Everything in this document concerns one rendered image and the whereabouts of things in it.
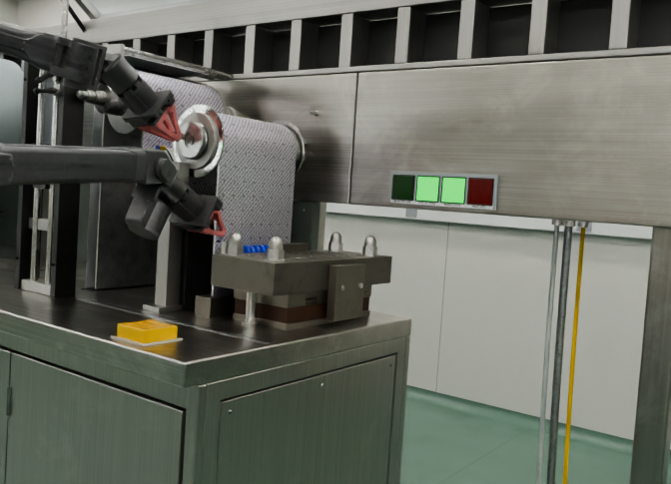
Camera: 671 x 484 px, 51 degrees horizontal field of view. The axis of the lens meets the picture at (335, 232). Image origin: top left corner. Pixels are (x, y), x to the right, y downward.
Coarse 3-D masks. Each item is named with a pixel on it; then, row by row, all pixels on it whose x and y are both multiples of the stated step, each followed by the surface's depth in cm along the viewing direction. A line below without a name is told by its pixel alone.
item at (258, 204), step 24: (240, 168) 145; (240, 192) 146; (264, 192) 152; (288, 192) 158; (240, 216) 147; (264, 216) 152; (288, 216) 159; (216, 240) 142; (264, 240) 153; (288, 240) 160
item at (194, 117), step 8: (184, 120) 145; (192, 120) 143; (200, 120) 142; (208, 120) 141; (208, 128) 141; (208, 136) 141; (216, 136) 140; (176, 144) 146; (208, 144) 141; (216, 144) 140; (296, 144) 160; (208, 152) 141; (184, 160) 145; (192, 160) 144; (200, 160) 142; (208, 160) 141; (192, 168) 144; (200, 168) 143; (216, 168) 145
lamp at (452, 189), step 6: (444, 180) 146; (450, 180) 145; (456, 180) 145; (462, 180) 144; (444, 186) 146; (450, 186) 145; (456, 186) 145; (462, 186) 144; (444, 192) 146; (450, 192) 145; (456, 192) 145; (462, 192) 144; (444, 198) 146; (450, 198) 145; (456, 198) 145; (462, 198) 144
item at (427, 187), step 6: (420, 180) 150; (426, 180) 149; (432, 180) 148; (438, 180) 147; (420, 186) 150; (426, 186) 149; (432, 186) 148; (420, 192) 150; (426, 192) 149; (432, 192) 148; (420, 198) 150; (426, 198) 149; (432, 198) 148
